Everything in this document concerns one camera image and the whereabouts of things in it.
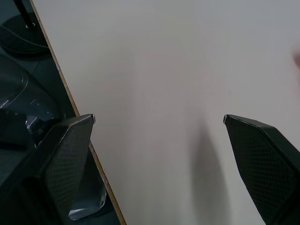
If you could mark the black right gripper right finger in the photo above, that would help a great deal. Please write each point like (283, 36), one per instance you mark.
(264, 164)

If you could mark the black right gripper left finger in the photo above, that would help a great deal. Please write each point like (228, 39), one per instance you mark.
(58, 164)

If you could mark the silver robot body part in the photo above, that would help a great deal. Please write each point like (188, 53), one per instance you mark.
(93, 201)

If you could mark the dark robot lower body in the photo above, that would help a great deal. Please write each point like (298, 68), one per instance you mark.
(21, 100)

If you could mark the pink object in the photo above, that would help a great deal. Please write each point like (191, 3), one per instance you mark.
(296, 58)

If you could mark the black round stand base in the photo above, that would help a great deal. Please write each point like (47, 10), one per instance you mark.
(16, 42)

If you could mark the black stand pole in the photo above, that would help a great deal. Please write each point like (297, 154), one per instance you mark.
(24, 11)

